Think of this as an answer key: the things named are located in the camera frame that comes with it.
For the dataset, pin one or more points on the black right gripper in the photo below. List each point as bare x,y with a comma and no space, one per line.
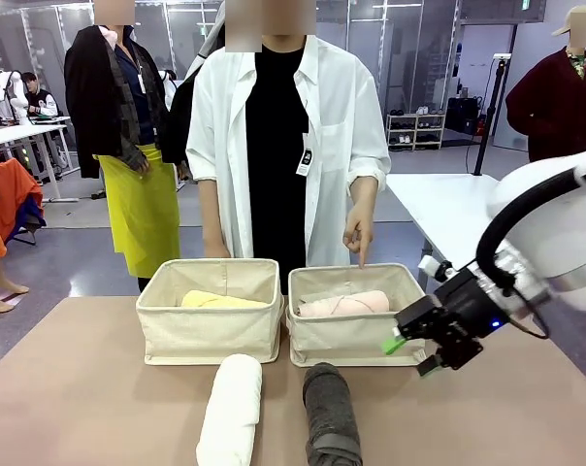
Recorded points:
460,310

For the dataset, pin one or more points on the pink towel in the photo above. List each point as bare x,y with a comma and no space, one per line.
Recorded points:
346,305

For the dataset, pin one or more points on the yellow towel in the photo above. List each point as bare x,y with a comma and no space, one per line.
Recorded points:
220,300

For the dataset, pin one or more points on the person's left forearm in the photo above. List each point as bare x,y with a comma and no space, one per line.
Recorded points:
363,194

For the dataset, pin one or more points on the person's right forearm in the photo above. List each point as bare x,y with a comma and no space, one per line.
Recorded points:
214,213

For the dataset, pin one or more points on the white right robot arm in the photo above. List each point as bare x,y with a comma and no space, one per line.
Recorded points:
564,233

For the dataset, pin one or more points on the person's left hand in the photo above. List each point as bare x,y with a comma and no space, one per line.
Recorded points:
360,230

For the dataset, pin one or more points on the person's right hand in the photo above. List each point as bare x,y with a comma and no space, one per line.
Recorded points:
218,251

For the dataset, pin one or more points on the beige fabric basket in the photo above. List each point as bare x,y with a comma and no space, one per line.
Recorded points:
341,340
210,335

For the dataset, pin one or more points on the dark grey rolled towel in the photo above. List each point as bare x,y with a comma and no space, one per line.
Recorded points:
329,412

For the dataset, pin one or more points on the white rolled towel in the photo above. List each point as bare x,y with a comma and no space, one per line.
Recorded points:
232,408

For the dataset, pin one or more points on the black and white badge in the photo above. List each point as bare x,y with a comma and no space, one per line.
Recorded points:
304,161

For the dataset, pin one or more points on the white shoe rack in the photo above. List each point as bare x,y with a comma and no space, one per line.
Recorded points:
414,131

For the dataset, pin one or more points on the black tripod stand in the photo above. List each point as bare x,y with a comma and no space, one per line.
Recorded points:
484,131

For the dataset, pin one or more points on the black equipment cases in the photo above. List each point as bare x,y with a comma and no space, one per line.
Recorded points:
463,114

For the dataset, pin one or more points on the person in white shirt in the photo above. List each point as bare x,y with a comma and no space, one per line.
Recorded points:
278,145

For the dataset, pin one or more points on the beige cap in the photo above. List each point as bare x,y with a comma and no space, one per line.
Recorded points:
572,22

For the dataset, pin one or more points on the bare mannequin feet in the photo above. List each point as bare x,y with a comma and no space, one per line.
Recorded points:
2,291

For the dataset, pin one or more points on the orange cloth on chair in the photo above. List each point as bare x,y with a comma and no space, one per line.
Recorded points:
16,194

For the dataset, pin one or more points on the white workbench table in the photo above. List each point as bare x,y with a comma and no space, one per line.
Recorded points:
21,133

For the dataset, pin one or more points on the seated person in varsity jacket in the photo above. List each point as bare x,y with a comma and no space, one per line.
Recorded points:
41,99

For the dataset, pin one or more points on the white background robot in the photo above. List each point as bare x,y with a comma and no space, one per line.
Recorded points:
7,87

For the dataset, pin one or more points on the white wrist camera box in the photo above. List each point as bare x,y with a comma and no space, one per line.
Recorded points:
431,267

